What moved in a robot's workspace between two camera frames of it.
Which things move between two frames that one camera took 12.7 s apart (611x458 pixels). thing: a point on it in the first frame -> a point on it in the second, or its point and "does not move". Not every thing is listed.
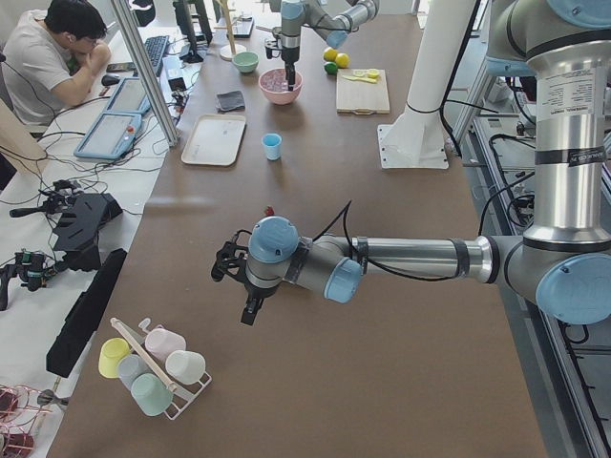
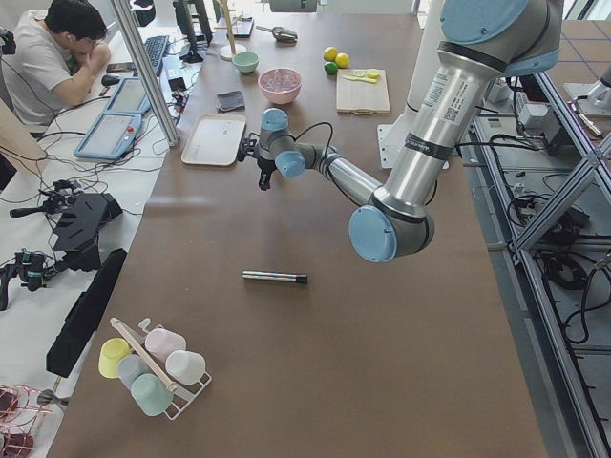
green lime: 330,68 does not move
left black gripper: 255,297 -> 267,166
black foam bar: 83,317 does not move
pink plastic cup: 161,343 does not move
